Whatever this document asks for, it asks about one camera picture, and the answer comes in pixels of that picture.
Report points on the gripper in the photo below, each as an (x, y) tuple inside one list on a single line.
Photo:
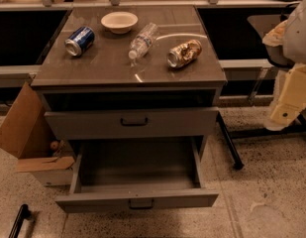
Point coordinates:
[(299, 39)]

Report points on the grey drawer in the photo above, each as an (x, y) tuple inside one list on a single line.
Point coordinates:
[(144, 123), (137, 174)]

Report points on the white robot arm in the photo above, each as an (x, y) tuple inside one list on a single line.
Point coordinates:
[(291, 35)]

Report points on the grey drawer cabinet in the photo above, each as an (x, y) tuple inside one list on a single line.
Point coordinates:
[(104, 78)]

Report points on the black side table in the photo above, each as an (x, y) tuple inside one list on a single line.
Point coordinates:
[(276, 58)]

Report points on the gold crumpled can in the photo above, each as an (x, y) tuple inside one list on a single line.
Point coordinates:
[(184, 54)]

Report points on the clear plastic water bottle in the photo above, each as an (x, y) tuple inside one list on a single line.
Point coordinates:
[(143, 41)]

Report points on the white paper bowl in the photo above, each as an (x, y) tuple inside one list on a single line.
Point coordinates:
[(119, 22)]

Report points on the blue soda can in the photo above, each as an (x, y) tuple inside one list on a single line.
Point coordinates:
[(79, 41)]

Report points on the small round brown object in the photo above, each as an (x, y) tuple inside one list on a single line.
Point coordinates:
[(54, 145)]

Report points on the brown cardboard box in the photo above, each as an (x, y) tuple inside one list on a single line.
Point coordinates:
[(26, 135)]

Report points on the black bar on floor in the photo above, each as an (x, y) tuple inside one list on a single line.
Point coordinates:
[(24, 213)]

